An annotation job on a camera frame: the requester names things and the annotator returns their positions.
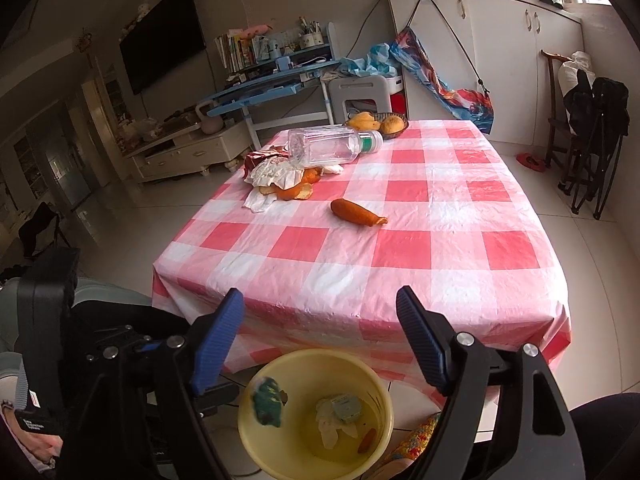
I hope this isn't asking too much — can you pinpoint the pale grey seat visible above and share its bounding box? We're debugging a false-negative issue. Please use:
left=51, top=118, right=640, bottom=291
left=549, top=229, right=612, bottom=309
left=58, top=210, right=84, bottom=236
left=0, top=280, right=153, bottom=361

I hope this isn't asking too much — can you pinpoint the white cupboard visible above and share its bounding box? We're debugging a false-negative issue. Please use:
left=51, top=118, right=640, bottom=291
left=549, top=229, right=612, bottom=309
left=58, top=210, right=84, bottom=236
left=382, top=0, right=585, bottom=146

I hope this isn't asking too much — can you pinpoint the small grey green packet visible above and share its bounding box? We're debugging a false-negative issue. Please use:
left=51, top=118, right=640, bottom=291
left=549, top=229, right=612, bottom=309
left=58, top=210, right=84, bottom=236
left=330, top=394, right=362, bottom=421

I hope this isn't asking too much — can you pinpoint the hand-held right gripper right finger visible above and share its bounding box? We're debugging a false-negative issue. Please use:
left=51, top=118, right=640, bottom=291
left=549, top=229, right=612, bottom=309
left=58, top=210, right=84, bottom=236
left=396, top=286, right=586, bottom=480

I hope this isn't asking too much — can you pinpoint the white plastic stool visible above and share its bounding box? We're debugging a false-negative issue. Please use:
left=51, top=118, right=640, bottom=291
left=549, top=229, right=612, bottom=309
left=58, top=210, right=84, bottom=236
left=327, top=76, right=405, bottom=123

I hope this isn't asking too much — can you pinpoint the person's right leg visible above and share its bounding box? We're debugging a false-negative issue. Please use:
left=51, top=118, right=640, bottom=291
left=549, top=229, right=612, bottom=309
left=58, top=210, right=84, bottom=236
left=570, top=392, right=640, bottom=480

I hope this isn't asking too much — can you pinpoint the pink plush toy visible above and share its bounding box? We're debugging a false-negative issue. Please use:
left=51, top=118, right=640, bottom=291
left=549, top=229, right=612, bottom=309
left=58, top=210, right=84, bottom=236
left=235, top=24, right=275, bottom=40

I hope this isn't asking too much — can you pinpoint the white tissue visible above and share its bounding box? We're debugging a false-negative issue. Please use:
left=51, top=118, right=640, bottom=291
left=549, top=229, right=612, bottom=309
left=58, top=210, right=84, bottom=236
left=243, top=191, right=277, bottom=214

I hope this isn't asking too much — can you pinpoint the blue study desk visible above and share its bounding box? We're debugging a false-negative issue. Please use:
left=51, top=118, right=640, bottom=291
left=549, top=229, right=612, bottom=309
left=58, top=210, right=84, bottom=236
left=200, top=22, right=342, bottom=148

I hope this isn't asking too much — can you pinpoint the white pen holder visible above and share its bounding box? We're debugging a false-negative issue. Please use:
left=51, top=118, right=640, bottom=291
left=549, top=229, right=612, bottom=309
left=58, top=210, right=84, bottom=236
left=299, top=17, right=325, bottom=50

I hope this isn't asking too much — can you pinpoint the white paper wrapper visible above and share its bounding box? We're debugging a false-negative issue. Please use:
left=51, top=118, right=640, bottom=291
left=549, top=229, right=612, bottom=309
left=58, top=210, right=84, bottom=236
left=242, top=155, right=307, bottom=196

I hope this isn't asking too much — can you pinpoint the black wall television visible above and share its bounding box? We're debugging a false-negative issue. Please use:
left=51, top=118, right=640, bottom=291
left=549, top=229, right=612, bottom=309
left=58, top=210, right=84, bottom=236
left=119, top=0, right=207, bottom=95

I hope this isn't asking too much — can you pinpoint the red snack packet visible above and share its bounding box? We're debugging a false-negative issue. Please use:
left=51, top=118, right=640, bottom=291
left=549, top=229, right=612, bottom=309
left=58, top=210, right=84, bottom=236
left=243, top=149, right=287, bottom=182

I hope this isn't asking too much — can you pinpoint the smooth yellow mango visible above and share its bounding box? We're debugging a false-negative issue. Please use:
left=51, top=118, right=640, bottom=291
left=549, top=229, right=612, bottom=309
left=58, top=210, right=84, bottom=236
left=348, top=112, right=383, bottom=132

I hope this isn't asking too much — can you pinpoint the dark wooden chair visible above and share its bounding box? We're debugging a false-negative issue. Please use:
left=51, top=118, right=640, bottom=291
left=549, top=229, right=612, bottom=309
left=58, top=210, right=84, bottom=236
left=540, top=50, right=591, bottom=171

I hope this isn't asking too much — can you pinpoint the colourful knitted cushion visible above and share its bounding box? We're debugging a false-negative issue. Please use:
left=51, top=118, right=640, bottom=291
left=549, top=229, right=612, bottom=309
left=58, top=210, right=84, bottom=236
left=390, top=412, right=441, bottom=466

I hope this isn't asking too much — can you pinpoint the white tissue wad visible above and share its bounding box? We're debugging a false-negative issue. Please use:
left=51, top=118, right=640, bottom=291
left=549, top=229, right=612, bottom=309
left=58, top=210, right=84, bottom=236
left=316, top=400, right=352, bottom=450

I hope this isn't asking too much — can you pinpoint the colourful printed hanging bag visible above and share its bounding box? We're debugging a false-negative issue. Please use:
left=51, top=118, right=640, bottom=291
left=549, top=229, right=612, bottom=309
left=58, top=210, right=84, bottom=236
left=389, top=27, right=495, bottom=135

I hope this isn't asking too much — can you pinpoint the pink kettlebell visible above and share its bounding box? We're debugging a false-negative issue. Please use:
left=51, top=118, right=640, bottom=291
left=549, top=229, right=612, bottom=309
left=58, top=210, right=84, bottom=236
left=195, top=101, right=226, bottom=134

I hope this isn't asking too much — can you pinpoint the row of books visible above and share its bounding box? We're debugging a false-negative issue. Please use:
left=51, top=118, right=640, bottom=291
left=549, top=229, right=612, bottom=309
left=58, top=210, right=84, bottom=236
left=215, top=32, right=262, bottom=72

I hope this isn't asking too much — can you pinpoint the pink checked tablecloth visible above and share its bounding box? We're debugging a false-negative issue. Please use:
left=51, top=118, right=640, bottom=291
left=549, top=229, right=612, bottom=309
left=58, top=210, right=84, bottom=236
left=150, top=119, right=572, bottom=411

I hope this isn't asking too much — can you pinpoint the blue crumpled plastic sheet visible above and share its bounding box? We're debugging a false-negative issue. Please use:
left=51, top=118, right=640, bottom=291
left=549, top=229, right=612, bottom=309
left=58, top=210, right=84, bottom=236
left=340, top=42, right=401, bottom=78

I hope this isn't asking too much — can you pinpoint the dark fruit basket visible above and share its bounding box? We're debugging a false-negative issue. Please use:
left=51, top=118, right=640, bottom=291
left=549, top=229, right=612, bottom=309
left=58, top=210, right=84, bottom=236
left=342, top=112, right=410, bottom=140

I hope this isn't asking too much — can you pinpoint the orange peel piece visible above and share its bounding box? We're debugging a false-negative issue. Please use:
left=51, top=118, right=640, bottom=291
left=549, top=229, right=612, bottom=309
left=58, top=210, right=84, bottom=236
left=331, top=199, right=389, bottom=228

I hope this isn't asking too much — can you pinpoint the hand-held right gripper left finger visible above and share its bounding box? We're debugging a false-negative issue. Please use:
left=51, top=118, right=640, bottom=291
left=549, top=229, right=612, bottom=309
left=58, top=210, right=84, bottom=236
left=62, top=288, right=245, bottom=480

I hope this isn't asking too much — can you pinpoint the large orange peel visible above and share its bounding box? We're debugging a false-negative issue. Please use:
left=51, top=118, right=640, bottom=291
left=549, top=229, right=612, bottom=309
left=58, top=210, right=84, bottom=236
left=259, top=167, right=322, bottom=202

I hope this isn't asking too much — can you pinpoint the white stuffed bag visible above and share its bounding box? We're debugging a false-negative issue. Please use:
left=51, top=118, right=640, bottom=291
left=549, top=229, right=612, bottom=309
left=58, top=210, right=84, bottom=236
left=557, top=51, right=596, bottom=96

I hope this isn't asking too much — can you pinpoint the black folding chair frame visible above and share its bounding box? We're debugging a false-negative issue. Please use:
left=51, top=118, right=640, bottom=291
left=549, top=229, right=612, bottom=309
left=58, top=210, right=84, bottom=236
left=557, top=130, right=626, bottom=221

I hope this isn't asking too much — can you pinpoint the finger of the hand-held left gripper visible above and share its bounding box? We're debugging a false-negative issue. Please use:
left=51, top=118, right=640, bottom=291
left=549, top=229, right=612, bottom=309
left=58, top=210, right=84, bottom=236
left=82, top=325, right=163, bottom=363

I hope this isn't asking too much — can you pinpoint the white television cabinet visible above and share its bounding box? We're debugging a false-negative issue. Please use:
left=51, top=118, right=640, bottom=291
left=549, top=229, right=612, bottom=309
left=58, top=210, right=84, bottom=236
left=125, top=120, right=251, bottom=184

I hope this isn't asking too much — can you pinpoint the clear plastic bottle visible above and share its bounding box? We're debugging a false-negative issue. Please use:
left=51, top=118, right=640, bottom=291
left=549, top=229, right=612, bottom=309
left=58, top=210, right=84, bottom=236
left=287, top=127, right=384, bottom=167

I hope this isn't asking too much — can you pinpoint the yellow plastic bucket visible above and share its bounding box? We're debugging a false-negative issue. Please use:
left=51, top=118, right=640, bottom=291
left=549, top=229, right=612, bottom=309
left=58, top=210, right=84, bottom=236
left=237, top=349, right=394, bottom=480

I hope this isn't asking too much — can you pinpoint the black hanging cord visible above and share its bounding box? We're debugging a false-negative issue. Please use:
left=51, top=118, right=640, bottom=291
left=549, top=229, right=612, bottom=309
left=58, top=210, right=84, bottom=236
left=407, top=0, right=491, bottom=96

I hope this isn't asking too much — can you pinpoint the red slipper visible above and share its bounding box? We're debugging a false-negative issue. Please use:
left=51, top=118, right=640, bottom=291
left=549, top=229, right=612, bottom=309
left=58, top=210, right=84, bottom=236
left=517, top=152, right=551, bottom=173

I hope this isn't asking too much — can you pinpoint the green crumpled packet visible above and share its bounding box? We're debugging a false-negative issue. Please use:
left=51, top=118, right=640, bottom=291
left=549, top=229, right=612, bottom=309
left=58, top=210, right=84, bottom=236
left=251, top=377, right=287, bottom=428

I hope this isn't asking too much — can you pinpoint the person's left hand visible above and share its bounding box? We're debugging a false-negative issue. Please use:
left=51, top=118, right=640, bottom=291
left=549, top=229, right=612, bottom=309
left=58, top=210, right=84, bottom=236
left=0, top=425, right=63, bottom=473

